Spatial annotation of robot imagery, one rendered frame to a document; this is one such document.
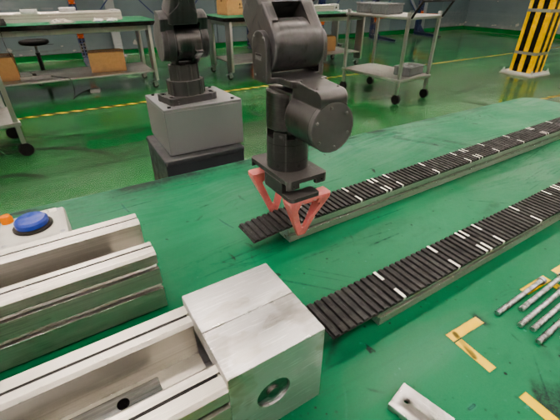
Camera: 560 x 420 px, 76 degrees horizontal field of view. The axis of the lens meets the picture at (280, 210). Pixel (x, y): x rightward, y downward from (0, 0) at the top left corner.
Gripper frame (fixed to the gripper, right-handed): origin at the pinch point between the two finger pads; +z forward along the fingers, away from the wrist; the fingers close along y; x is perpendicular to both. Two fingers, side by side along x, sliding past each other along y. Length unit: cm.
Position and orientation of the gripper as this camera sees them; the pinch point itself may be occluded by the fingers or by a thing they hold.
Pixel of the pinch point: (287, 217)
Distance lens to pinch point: 56.0
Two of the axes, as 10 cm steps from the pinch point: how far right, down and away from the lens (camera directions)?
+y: 5.3, 4.4, -7.2
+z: 0.0, 8.5, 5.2
